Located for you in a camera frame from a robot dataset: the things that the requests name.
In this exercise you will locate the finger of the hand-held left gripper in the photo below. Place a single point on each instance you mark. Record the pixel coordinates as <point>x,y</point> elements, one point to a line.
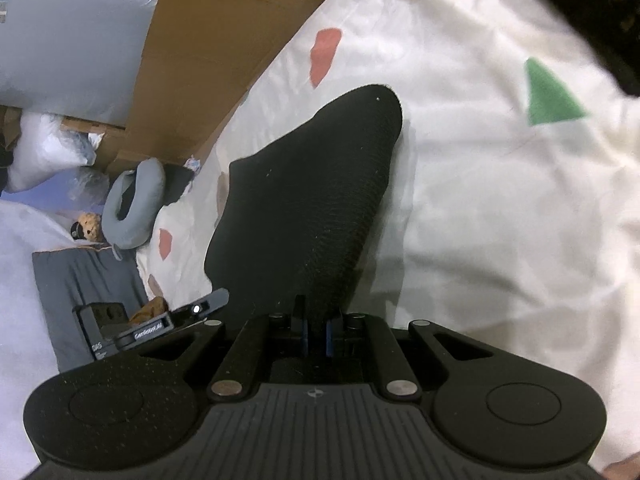
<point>210,302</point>

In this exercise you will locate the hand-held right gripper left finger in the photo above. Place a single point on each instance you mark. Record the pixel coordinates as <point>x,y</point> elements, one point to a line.
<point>250,350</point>

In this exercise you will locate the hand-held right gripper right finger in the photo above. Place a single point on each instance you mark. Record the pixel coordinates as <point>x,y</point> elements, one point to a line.
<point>380,350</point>

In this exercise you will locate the black waffle top with logo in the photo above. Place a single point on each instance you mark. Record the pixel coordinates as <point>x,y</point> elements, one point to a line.
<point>300,200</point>

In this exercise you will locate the large grey pillow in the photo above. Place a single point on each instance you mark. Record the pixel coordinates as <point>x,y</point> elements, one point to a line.
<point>85,280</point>

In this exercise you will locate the brown garment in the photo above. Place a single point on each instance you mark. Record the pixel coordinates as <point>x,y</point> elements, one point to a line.
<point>150,307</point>

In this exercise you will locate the brown teddy bear toy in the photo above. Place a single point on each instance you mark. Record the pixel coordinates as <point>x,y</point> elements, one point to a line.
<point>90,225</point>

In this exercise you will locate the grey neck pillow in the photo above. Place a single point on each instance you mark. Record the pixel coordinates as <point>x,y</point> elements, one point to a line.
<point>125,220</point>

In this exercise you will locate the black cloth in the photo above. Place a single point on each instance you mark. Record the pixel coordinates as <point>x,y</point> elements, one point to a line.
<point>177,182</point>

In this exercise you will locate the clear plastic bag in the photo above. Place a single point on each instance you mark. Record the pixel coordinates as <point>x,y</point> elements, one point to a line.
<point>87,185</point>

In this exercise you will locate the cream printed blanket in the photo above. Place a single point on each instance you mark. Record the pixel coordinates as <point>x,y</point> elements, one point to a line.
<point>475,210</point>

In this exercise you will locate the white plastic-wrapped pillow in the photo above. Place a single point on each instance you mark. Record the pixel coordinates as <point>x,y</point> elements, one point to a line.
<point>45,155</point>

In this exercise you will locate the brown cardboard sheet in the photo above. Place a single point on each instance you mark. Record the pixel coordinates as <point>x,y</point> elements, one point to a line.
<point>200,60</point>

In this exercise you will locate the grey plastic-wrapped washing machine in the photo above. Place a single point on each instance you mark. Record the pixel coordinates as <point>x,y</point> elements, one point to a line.
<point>75,35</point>

